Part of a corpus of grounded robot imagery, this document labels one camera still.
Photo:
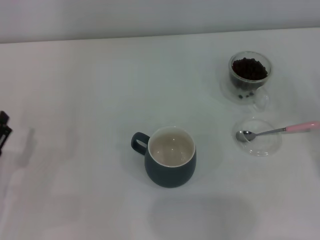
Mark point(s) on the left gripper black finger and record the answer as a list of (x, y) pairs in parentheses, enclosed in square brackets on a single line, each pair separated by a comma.
[(5, 131)]

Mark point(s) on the dark teal ceramic mug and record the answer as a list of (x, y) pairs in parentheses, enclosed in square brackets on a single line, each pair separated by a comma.
[(170, 177)]

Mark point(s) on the clear glass saucer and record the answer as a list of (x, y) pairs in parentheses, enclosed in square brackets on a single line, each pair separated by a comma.
[(265, 146)]

